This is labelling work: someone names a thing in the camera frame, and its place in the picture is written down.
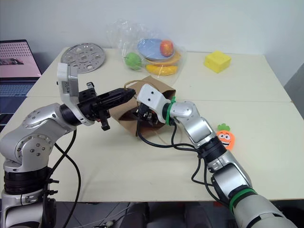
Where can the brown paper bag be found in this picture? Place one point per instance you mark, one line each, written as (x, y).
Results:
(128, 127)

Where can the orange carrot plush toy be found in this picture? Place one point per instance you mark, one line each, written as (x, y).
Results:
(226, 140)

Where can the yellow cheese plush toy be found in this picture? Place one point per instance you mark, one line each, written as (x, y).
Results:
(217, 62)

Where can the perforated round metal tray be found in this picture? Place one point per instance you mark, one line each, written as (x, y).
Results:
(83, 57)

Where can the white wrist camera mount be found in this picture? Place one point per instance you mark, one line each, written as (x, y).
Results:
(62, 72)
(152, 95)

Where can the laptop with pink screen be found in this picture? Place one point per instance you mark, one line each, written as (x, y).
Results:
(16, 59)

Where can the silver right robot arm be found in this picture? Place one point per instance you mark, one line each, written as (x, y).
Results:
(197, 128)

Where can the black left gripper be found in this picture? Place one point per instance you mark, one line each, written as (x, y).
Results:
(90, 104)

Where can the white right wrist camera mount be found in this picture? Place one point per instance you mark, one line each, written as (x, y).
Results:
(152, 95)

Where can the dark rounded shape under table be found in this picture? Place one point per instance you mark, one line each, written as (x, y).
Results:
(166, 216)

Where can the blue plate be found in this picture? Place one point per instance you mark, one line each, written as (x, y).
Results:
(148, 47)

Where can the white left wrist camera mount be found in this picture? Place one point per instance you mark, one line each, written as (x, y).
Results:
(62, 72)

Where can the green toy apple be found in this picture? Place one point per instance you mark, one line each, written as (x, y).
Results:
(133, 61)

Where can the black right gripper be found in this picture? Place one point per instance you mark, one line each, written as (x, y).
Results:
(145, 112)

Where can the yellow toy banana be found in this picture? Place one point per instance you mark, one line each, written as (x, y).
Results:
(161, 69)

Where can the clear plastic bag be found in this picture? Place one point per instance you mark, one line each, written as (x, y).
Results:
(118, 35)

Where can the red toy apple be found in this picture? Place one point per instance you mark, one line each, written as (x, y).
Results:
(166, 48)

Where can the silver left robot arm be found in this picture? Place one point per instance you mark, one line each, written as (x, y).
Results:
(35, 137)

